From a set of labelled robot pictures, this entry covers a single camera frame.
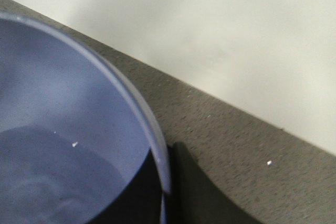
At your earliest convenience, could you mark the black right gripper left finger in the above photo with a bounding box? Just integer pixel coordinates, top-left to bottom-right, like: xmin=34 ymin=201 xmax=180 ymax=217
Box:
xmin=90 ymin=152 xmax=162 ymax=224

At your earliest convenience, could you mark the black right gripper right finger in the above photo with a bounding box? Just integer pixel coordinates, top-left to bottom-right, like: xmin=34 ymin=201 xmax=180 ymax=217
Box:
xmin=166 ymin=142 xmax=260 ymax=223

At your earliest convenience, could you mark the light blue plastic bowl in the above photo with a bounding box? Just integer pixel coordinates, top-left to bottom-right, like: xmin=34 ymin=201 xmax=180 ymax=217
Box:
xmin=1 ymin=11 xmax=171 ymax=223

